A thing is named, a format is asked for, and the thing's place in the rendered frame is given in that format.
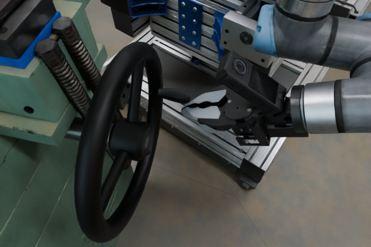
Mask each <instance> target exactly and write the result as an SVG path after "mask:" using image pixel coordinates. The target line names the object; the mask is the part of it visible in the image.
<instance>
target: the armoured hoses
mask: <svg viewBox="0 0 371 247"><path fill-rule="evenodd" d="M52 29H53V31H54V33H55V34H56V35H58V36H59V37H60V39H61V40H62V42H63V43H64V44H65V46H66V49H67V50H68V53H70V56H71V57H72V59H73V60H74V63H75V64H76V66H77V68H78V69H79V71H80V73H81V75H82V77H83V79H84V80H85V82H86V83H87V85H88V86H89V88H90V90H91V92H92V93H93V94H94V92H95V89H96V87H97V85H98V83H99V81H100V79H101V77H102V76H101V75H100V73H99V70H98V68H97V67H96V65H95V64H94V62H93V59H92V58H91V55H90V54H89V52H88V49H86V46H85V45H84V42H83V41H82V39H81V37H80V35H79V32H78V30H77V28H76V26H75V24H74V22H73V20H72V18H69V17H60V18H58V19H56V20H55V21H54V22H53V24H52ZM34 49H35V50H34V51H35V53H36V54H37V56H38V57H40V58H42V59H43V61H44V62H45V63H46V66H48V68H49V69H50V70H51V73H53V76H54V77H55V79H56V80H57V82H58V83H59V84H60V86H61V88H62V89H63V90H64V92H65V94H66V95H67V97H69V99H70V101H71V102H72V104H73V105H74V107H75V108H76V110H77V111H78V112H79V114H80V115H81V116H82V118H83V119H84V120H85V118H86V114H87V111H88V108H89V105H90V102H91V99H90V97H89V95H88V94H87V92H86V90H85V89H84V87H83V86H82V84H81V83H80V81H79V80H78V78H77V76H76V74H75V72H74V71H73V70H72V67H70V64H69V63H68V60H66V57H65V54H64V53H63V51H62V50H61V48H60V46H59V45H58V43H57V41H55V40H54V39H50V38H47V39H43V40H41V41H39V42H38V43H37V44H36V45H35V47H34ZM121 117H123V116H122V114H121V112H120V110H119V108H118V106H117V108H116V111H115V114H114V118H113V121H112V123H113V124H114V123H115V122H116V121H117V120H119V119H120V118H121ZM106 152H107V153H108V154H109V156H110V157H111V159H112V160H113V161H114V159H115V157H114V156H112V154H111V152H110V150H109V147H106ZM130 165H131V160H129V159H128V161H127V163H126V165H125V167H124V169H123V170H126V169H128V168H129V167H130Z"/></svg>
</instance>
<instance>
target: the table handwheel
mask: <svg viewBox="0 0 371 247"><path fill-rule="evenodd" d="M144 67H145V70H146V74H147V81H148V89H149V102H148V111H147V121H146V122H145V121H139V114H140V100H141V88H142V80H143V75H144ZM130 76H131V88H130V98H129V106H128V114H127V118H124V117H121V118H120V119H119V120H117V121H116V122H115V123H112V121H113V118H114V114H115V111H116V108H117V106H118V102H119V100H120V97H121V94H122V92H123V90H124V88H125V85H126V83H127V81H128V79H129V78H130ZM159 88H163V72H162V65H161V61H160V58H159V56H158V54H157V52H156V50H155V49H154V48H153V47H152V46H151V45H149V44H148V43H146V42H141V41H138V42H133V43H130V44H128V45H127V46H125V47H124V48H122V49H121V50H120V51H119V52H118V53H117V54H116V55H115V57H114V58H113V59H112V60H111V62H110V64H109V65H108V66H107V68H106V70H105V71H104V73H103V75H102V77H101V79H100V81H99V83H98V85H97V87H96V89H95V92H94V94H93V96H92V100H91V102H90V105H89V108H88V111H87V114H86V118H85V120H84V119H83V118H82V117H77V116H76V117H75V118H74V120H73V122H72V124H71V126H70V128H69V129H68V131H67V133H66V135H65V137H64V138H68V139H73V140H77V141H79V145H78V151H77V158H76V167H75V182H74V196H75V208H76V215H77V219H78V223H79V226H80V227H81V229H82V231H83V233H84V234H85V236H86V237H87V238H88V239H90V240H91V241H93V242H96V243H106V242H108V241H111V240H112V239H114V238H115V237H117V236H118V235H119V234H120V233H121V232H122V230H123V229H124V228H125V227H126V225H127V224H128V222H129V221H130V219H131V217H132V216H133V214H134V212H135V210H136V208H137V206H138V204H139V201H140V198H141V196H142V193H143V191H144V188H145V186H146V183H147V180H148V177H149V173H150V170H151V167H152V163H153V159H154V156H155V151H156V147H157V141H158V136H159V132H160V125H161V117H162V108H163V98H160V97H158V90H159ZM106 147H109V150H110V152H111V154H112V156H114V157H115V159H114V161H113V164H112V166H111V168H110V171H109V173H108V175H107V177H106V179H105V181H104V183H103V185H102V172H103V164H104V156H105V150H106ZM128 159H129V160H134V161H137V165H136V169H135V171H134V174H133V177H132V179H131V182H130V185H129V187H128V189H127V191H126V193H125V195H124V197H123V199H122V201H121V203H120V205H119V206H118V208H117V209H116V210H115V212H114V213H113V214H112V215H111V216H110V217H109V218H108V219H107V220H105V218H104V216H103V214H104V211H105V209H106V207H107V205H108V202H109V200H110V198H111V195H112V193H113V191H114V188H115V186H116V184H117V182H118V180H119V178H120V176H121V173H122V171H123V169H124V167H125V165H126V163H127V161H128Z"/></svg>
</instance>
